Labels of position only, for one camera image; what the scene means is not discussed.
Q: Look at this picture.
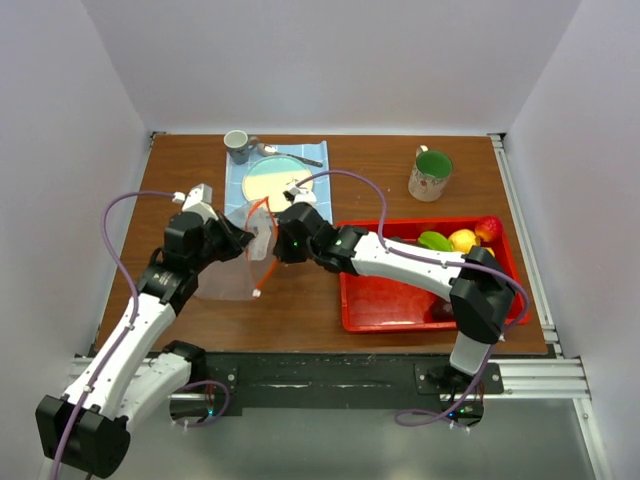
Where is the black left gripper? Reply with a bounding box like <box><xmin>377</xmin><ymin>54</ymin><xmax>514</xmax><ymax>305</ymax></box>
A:
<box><xmin>190</xmin><ymin>210</ymin><xmax>254</xmax><ymax>273</ymax></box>

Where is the clear zip top bag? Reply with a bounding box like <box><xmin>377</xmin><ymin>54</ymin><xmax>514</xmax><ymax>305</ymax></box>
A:
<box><xmin>195</xmin><ymin>197</ymin><xmax>278</xmax><ymax>301</ymax></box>

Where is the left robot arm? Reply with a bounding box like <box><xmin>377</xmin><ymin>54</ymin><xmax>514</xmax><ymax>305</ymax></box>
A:
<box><xmin>35</xmin><ymin>211</ymin><xmax>255</xmax><ymax>479</ymax></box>

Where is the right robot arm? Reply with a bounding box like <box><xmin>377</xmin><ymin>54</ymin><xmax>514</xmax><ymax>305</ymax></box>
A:
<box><xmin>274</xmin><ymin>203</ymin><xmax>520</xmax><ymax>393</ymax></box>

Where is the cream and teal plate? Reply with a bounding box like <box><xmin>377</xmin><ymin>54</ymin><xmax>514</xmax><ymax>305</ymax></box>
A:
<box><xmin>242</xmin><ymin>156</ymin><xmax>312</xmax><ymax>211</ymax></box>

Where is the metal spoon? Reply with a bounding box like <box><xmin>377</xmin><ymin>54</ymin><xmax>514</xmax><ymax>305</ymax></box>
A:
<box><xmin>257</xmin><ymin>142</ymin><xmax>324</xmax><ymax>168</ymax></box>

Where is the red plastic tray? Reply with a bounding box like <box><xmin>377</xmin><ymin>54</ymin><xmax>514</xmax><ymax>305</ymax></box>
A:
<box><xmin>338</xmin><ymin>215</ymin><xmax>531</xmax><ymax>334</ymax></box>

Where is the grey mug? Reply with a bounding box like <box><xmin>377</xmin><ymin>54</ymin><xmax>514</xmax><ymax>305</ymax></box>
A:
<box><xmin>223</xmin><ymin>130</ymin><xmax>259</xmax><ymax>165</ymax></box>

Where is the floral mug green inside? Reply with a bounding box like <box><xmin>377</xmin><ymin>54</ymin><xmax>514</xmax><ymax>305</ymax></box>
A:
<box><xmin>408</xmin><ymin>145</ymin><xmax>453</xmax><ymax>202</ymax></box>

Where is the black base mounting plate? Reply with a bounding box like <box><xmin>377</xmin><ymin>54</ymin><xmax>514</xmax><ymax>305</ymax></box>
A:
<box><xmin>170</xmin><ymin>352</ymin><xmax>504</xmax><ymax>423</ymax></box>

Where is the dark red plum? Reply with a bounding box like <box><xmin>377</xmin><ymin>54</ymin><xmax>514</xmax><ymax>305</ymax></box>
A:
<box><xmin>430</xmin><ymin>302</ymin><xmax>455</xmax><ymax>322</ymax></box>

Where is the yellow apple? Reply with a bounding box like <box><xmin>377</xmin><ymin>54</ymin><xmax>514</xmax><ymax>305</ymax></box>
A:
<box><xmin>448</xmin><ymin>229</ymin><xmax>481</xmax><ymax>254</ymax></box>

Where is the red apple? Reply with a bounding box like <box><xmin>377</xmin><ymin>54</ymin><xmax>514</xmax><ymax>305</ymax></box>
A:
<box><xmin>474</xmin><ymin>216</ymin><xmax>504</xmax><ymax>243</ymax></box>

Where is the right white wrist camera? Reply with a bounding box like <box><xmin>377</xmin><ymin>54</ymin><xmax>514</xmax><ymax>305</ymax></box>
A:
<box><xmin>283</xmin><ymin>182</ymin><xmax>317</xmax><ymax>207</ymax></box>

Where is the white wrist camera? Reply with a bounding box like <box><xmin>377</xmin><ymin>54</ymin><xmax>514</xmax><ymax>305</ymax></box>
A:
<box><xmin>171</xmin><ymin>183</ymin><xmax>218</xmax><ymax>221</ymax></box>
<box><xmin>283</xmin><ymin>182</ymin><xmax>317</xmax><ymax>207</ymax></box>

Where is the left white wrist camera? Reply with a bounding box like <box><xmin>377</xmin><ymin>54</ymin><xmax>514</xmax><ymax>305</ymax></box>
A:
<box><xmin>171</xmin><ymin>183</ymin><xmax>218</xmax><ymax>221</ymax></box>

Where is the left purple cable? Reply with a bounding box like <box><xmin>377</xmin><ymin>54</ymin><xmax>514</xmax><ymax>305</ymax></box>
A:
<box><xmin>49</xmin><ymin>190</ymin><xmax>176</xmax><ymax>480</ymax></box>

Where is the purple cable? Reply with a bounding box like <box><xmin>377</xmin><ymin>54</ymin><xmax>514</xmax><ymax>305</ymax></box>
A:
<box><xmin>49</xmin><ymin>190</ymin><xmax>176</xmax><ymax>480</ymax></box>
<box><xmin>294</xmin><ymin>169</ymin><xmax>531</xmax><ymax>329</ymax></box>

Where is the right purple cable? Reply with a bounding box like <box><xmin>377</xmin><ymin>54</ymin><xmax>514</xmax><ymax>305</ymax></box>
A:
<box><xmin>294</xmin><ymin>169</ymin><xmax>531</xmax><ymax>329</ymax></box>

